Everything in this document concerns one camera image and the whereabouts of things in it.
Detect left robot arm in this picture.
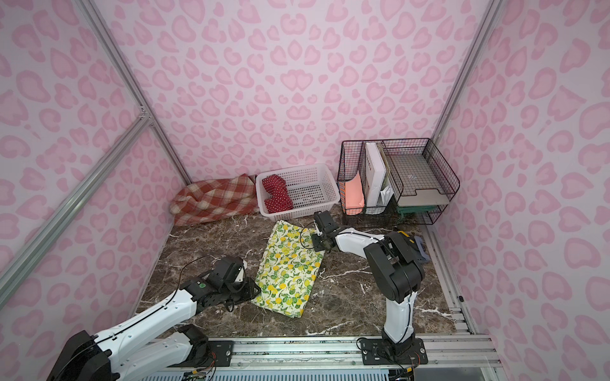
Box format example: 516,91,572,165
48,257,261,380

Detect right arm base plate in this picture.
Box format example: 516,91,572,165
356,335,429,368

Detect white plastic basket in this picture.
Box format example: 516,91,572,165
256,164,340,222

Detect yellow black utility knife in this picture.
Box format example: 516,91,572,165
400,231,431,264

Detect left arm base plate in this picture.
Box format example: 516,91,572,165
170,324,234,368

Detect red plaid skirt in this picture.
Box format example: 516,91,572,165
169,174,259,226

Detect red polka dot skirt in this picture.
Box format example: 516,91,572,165
261,175,294,214

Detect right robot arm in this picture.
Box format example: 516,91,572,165
311,211,425,353

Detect aluminium frame rail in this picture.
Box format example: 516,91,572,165
87,332,508,381

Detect pink folder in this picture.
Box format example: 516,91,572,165
344,172,365,216

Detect black wire desk organizer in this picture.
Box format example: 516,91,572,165
337,138,460,227

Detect white book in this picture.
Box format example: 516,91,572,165
365,142,386,210

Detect lemon print skirt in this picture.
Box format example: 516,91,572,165
253,221,325,318

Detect grey paper tray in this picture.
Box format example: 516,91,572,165
389,154,450,207

